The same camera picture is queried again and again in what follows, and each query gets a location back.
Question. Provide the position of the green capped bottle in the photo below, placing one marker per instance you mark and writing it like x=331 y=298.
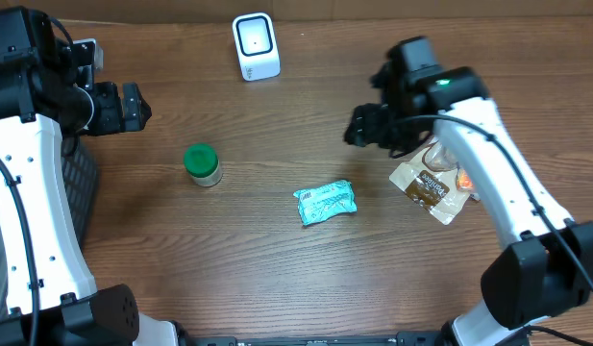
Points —
x=203 y=165

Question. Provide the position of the grey plastic mesh basket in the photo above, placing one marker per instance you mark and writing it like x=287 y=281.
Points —
x=81 y=181

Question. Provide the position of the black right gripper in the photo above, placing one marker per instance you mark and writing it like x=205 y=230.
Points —
x=366 y=132

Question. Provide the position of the green snack packet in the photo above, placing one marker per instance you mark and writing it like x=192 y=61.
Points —
x=316 y=205

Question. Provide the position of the beige plastic pouch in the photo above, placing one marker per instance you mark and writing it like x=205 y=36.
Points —
x=429 y=180

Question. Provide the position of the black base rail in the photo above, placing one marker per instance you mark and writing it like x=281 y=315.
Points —
x=315 y=341

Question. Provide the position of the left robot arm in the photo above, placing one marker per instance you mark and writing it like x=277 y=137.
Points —
x=48 y=93

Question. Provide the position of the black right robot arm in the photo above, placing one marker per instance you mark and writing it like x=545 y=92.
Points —
x=546 y=264

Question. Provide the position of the orange tissue pack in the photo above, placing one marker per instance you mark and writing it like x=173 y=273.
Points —
x=463 y=181

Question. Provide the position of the white barcode scanner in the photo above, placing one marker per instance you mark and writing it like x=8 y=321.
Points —
x=256 y=46

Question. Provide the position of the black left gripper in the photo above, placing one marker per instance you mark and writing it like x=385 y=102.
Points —
x=116 y=120

